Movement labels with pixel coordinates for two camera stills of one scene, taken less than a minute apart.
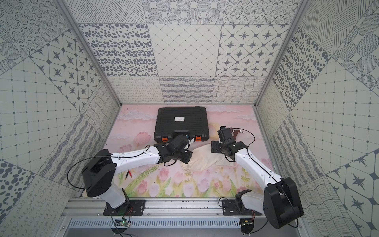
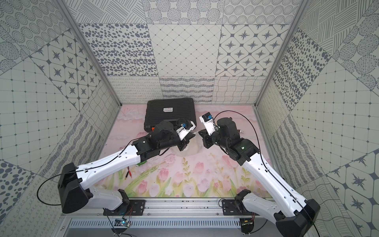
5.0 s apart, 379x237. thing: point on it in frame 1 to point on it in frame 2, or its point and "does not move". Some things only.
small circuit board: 121,222 does not move
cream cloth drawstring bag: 202,158 to 194,147
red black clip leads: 129,172 does not move
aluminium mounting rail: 169,217 does not move
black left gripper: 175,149 to 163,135
